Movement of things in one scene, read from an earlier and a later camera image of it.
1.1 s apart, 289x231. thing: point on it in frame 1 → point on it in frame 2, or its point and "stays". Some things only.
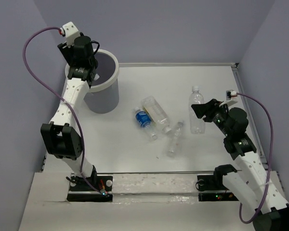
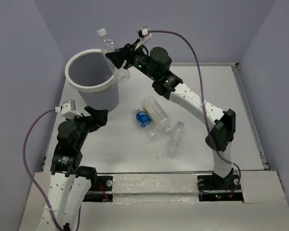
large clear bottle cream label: [159, 116] stays
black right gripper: [208, 109] → [127, 52]
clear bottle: [175, 143] stays
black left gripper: [67, 52] → [100, 118]
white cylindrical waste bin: [103, 96] stays
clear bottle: [197, 124] → [122, 74]
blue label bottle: [144, 120] stays
